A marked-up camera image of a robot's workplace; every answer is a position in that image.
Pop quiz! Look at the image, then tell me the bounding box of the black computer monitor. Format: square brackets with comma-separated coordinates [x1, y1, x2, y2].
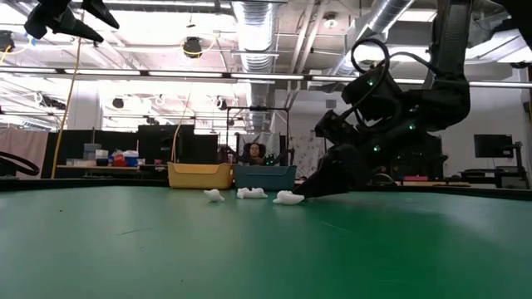
[473, 133, 515, 159]

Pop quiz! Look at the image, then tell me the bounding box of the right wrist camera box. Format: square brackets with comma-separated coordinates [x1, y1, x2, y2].
[314, 110, 361, 146]

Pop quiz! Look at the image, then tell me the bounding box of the black metal frame stand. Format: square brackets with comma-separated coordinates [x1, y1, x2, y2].
[225, 105, 291, 167]

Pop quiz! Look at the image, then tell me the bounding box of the wooden side table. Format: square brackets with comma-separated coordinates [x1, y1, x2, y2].
[56, 164, 170, 175]

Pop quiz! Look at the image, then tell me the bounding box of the black monitor stand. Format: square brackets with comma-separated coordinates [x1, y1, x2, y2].
[498, 140, 531, 190]

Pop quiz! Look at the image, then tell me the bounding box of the black office desk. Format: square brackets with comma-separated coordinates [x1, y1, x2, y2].
[442, 164, 531, 190]

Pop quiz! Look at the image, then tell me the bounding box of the silver ceiling air duct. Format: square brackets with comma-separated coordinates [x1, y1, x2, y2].
[332, 0, 416, 80]
[230, 0, 278, 134]

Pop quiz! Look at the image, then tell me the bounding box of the black partition panel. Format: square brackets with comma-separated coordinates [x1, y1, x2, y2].
[41, 130, 139, 179]
[136, 123, 219, 165]

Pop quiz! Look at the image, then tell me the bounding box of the person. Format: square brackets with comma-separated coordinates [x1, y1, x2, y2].
[243, 142, 268, 166]

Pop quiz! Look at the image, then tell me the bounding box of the pink curtain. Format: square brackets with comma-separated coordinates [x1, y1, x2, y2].
[0, 126, 50, 179]

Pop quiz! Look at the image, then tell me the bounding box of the thick yellow hanging cable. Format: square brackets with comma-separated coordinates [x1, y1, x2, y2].
[50, 32, 83, 179]

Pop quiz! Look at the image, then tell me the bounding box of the yellow plastic bin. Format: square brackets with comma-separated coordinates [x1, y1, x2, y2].
[167, 161, 236, 190]

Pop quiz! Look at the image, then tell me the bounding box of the wooden workbench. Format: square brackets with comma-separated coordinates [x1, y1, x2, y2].
[394, 179, 473, 188]

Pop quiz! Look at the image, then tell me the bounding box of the long ceiling light strip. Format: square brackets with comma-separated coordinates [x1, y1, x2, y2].
[0, 65, 532, 89]

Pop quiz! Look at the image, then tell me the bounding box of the black round ceiling fixture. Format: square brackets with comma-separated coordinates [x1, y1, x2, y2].
[182, 36, 204, 59]

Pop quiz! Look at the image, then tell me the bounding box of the clear plastic container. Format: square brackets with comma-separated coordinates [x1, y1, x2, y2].
[82, 142, 103, 161]

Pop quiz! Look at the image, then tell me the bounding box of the patterned white cloth sheet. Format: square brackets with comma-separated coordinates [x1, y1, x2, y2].
[288, 135, 327, 179]

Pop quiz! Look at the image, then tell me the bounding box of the thin yellow hanging cable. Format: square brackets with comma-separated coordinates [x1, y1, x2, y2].
[170, 89, 192, 164]

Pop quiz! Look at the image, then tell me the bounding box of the blue-grey plastic bin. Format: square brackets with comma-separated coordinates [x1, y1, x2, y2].
[234, 164, 298, 192]

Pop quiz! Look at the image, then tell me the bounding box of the black rounded chair back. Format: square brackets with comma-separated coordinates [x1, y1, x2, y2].
[371, 172, 397, 186]

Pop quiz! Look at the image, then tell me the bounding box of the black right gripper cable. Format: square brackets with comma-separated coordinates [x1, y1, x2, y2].
[336, 38, 444, 125]

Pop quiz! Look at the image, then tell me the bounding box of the black curved frame bracket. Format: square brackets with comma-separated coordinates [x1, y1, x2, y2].
[0, 149, 42, 179]

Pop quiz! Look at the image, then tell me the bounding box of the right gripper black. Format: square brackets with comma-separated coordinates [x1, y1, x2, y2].
[293, 120, 425, 199]

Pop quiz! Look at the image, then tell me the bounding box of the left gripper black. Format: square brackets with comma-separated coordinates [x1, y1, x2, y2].
[23, 0, 121, 43]

